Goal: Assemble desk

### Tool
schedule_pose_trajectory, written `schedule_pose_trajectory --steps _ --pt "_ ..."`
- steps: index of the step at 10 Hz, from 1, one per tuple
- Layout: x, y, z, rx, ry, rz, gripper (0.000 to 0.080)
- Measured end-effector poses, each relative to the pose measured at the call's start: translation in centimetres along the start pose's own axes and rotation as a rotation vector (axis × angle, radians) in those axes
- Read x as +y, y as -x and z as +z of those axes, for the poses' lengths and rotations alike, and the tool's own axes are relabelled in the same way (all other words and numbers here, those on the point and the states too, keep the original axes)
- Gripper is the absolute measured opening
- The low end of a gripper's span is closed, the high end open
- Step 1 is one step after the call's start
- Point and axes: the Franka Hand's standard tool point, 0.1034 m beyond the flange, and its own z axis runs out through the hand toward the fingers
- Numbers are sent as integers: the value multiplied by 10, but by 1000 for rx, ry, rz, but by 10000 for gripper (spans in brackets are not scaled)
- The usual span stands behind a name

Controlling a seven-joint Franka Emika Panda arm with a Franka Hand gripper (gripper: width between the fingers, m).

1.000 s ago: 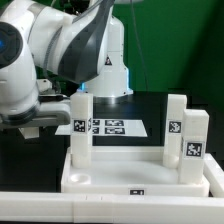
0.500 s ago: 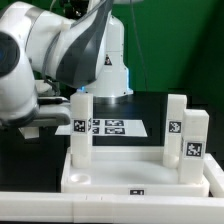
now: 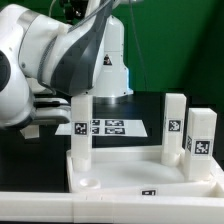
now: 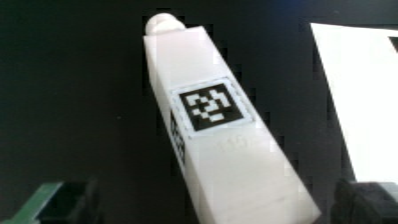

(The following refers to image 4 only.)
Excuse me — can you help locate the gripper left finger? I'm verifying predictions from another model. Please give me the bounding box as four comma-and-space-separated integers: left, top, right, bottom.
11, 180, 102, 224

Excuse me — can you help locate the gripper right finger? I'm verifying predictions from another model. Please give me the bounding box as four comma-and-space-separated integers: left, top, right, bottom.
331, 180, 398, 224

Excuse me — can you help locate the white desk leg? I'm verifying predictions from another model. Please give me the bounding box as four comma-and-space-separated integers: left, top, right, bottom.
144, 13, 320, 224

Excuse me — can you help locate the fiducial marker sheet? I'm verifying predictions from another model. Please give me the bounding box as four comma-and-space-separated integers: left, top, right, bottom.
311, 23, 398, 183

